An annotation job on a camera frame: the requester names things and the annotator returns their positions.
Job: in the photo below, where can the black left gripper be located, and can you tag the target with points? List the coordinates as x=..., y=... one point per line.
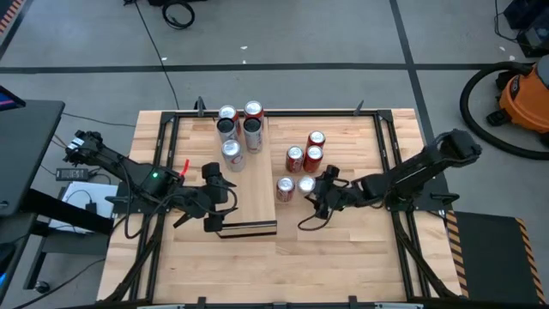
x=210, y=199

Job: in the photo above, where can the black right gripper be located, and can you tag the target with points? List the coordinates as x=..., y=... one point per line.
x=341, y=193

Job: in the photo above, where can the red Coke Zero can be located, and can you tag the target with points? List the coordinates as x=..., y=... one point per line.
x=315, y=152

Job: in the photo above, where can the silver Diet Coke can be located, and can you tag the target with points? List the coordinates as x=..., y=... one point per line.
x=231, y=148

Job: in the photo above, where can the orange Fanta can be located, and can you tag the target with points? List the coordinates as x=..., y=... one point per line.
x=227, y=111
x=253, y=108

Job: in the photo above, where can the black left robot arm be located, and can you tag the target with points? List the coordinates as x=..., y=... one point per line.
x=124, y=165

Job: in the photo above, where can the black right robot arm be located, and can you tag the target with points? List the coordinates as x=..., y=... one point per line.
x=412, y=171

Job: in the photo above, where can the black metal shelf wooden board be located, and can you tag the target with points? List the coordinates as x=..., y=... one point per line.
x=257, y=201

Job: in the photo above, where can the red soda can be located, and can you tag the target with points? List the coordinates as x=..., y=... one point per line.
x=316, y=138

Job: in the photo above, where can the black table clamp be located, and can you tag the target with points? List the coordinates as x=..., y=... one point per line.
x=199, y=106
x=352, y=301
x=201, y=302
x=358, y=107

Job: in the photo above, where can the white paper sheet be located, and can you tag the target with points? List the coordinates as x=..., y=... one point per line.
x=81, y=193

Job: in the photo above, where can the black power brick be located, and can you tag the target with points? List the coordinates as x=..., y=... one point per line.
x=72, y=173

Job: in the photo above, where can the orange shop vacuum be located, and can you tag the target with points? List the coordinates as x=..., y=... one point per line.
x=525, y=98
x=464, y=109

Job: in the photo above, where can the black mat hazard stripes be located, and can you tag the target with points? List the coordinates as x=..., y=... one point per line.
x=489, y=257
x=8, y=13

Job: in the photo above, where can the black desk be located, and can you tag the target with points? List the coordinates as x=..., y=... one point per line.
x=25, y=150

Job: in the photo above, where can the desk monitor screen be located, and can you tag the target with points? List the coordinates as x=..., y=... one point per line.
x=6, y=98

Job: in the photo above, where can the black equipment case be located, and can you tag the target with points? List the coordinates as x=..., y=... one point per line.
x=532, y=21

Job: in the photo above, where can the black table frame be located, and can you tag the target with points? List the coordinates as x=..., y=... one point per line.
x=309, y=113

